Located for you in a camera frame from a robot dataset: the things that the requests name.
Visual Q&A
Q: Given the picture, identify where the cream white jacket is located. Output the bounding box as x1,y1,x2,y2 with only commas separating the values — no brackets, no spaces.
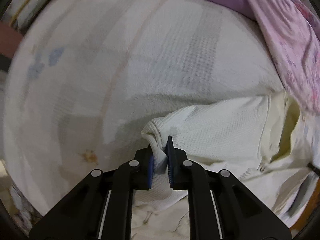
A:
131,91,319,239

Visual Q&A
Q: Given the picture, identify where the white patterned bed sheet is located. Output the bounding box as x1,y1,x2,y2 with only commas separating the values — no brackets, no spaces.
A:
2,0,320,227

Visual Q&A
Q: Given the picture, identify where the purple floral quilt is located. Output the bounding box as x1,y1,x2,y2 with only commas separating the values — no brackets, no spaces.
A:
206,0,319,114

